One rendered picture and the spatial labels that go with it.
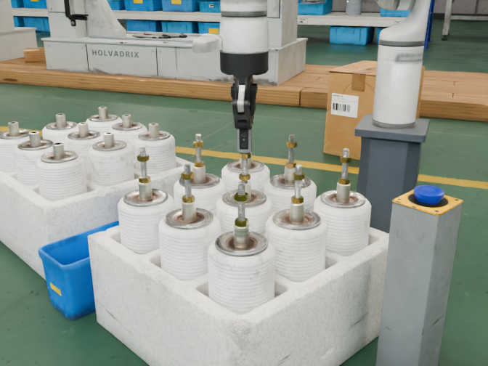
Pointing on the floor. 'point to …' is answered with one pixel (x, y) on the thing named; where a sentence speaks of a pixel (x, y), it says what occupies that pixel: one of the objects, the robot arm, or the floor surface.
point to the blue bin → (70, 274)
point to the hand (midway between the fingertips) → (244, 139)
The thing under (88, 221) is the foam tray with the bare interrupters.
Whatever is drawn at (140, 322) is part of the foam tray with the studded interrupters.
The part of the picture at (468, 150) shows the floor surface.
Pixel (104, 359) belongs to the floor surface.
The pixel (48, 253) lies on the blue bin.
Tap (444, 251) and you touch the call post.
